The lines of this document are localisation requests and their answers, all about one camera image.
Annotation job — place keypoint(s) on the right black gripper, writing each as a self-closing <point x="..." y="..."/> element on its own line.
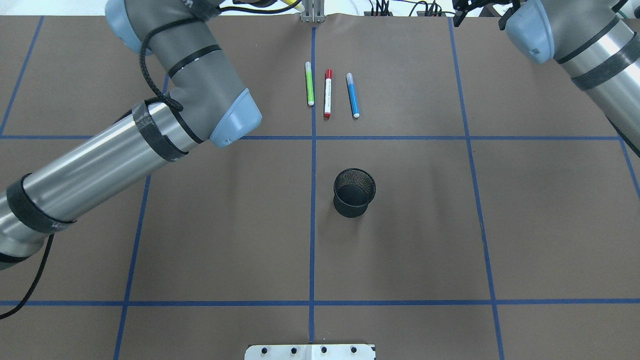
<point x="479" y="4"/>

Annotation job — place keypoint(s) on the blue highlighter pen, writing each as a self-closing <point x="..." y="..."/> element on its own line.
<point x="353" y="98"/>

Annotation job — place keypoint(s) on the red whiteboard marker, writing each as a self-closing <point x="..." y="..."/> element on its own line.
<point x="327" y="106"/>

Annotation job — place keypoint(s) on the yellow highlighter pen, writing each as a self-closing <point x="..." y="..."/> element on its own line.
<point x="297" y="5"/>

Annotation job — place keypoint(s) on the green highlighter pen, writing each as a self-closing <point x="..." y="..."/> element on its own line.
<point x="309" y="84"/>

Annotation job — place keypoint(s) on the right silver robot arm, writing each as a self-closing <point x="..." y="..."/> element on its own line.
<point x="593" y="45"/>

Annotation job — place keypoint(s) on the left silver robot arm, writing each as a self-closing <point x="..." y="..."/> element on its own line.
<point x="209" y="102"/>

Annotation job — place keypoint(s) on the brown table mat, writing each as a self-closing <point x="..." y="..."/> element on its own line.
<point x="505" y="222"/>

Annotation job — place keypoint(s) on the black mesh pen cup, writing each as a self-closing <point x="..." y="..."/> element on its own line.
<point x="353" y="191"/>

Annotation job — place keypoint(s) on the aluminium frame post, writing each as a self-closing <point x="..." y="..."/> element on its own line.
<point x="313" y="12"/>

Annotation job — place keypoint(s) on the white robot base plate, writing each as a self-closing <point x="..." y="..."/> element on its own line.
<point x="347" y="351"/>

